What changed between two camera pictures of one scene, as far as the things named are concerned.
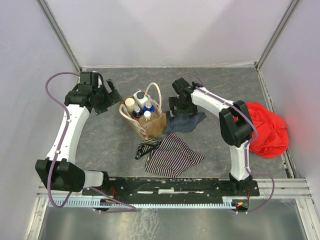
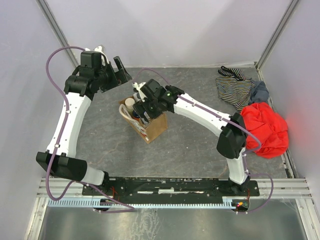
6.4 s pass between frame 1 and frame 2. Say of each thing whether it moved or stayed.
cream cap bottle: stayed
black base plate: stayed
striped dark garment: moved
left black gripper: moved
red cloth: stayed
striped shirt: moved
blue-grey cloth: moved
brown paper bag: stayed
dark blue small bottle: stayed
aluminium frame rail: stayed
